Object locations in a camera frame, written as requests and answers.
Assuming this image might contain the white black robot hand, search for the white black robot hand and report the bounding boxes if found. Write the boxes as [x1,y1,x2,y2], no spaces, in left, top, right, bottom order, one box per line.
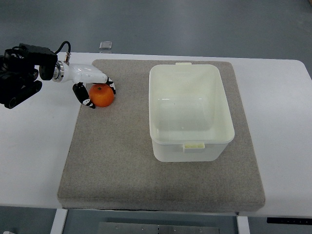
[52,61,116,109]

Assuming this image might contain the orange fruit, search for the orange fruit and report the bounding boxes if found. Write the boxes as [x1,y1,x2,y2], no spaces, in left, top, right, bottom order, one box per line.
[89,84,115,107]

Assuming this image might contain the white plastic box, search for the white plastic box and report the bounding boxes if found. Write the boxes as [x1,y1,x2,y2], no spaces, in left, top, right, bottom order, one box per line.
[149,62,235,162]

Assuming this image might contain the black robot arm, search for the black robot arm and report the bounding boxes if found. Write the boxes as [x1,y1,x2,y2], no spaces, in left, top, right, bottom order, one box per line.
[0,43,58,109]

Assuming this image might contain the grey felt mat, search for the grey felt mat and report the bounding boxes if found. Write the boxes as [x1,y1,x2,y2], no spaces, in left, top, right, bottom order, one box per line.
[57,59,265,213]

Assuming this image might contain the white left table leg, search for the white left table leg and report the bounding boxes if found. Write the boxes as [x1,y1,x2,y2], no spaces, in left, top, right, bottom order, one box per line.
[50,209,68,234]

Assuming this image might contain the white table leg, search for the white table leg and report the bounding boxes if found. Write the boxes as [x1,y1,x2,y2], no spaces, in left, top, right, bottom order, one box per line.
[236,216,250,234]
[50,209,68,234]

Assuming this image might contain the white right table leg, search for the white right table leg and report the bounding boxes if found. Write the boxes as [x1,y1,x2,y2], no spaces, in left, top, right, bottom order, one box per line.
[236,216,250,234]

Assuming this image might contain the black table control panel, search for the black table control panel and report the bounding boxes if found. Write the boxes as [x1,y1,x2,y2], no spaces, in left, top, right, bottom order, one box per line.
[267,217,312,225]

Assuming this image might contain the grey metal base plate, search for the grey metal base plate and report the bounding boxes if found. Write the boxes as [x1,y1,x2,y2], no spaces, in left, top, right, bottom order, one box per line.
[97,222,220,234]

